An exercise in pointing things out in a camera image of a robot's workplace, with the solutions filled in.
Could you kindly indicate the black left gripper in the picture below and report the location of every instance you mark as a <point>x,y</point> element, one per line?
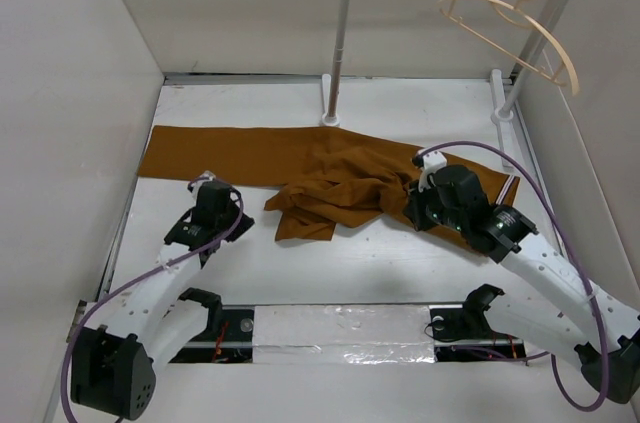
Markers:
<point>248,221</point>

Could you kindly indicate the brown trousers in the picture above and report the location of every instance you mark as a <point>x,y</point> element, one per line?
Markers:
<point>325,176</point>

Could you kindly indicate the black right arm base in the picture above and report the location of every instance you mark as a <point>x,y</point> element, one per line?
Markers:
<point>456,340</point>

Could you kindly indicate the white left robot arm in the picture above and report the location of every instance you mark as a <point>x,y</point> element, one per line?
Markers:
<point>125,340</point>

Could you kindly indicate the silver foil tape strip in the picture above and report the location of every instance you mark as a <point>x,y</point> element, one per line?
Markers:
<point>342,334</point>

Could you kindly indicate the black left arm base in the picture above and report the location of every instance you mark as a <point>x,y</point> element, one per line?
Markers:
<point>233,344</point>

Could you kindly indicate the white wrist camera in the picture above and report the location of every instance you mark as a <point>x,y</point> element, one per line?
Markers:
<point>429,162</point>
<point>206,176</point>

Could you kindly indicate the beige wooden clothes hanger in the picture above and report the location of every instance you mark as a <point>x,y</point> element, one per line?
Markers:
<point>564,75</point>

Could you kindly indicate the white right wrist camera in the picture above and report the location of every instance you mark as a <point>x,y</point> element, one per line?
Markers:
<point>429,162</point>

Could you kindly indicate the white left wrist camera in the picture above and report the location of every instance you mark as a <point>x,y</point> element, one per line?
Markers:
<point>206,176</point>

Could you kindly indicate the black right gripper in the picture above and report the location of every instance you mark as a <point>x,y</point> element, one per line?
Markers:
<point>413,208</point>

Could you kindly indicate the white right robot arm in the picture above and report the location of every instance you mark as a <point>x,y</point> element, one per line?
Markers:
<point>595,332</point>

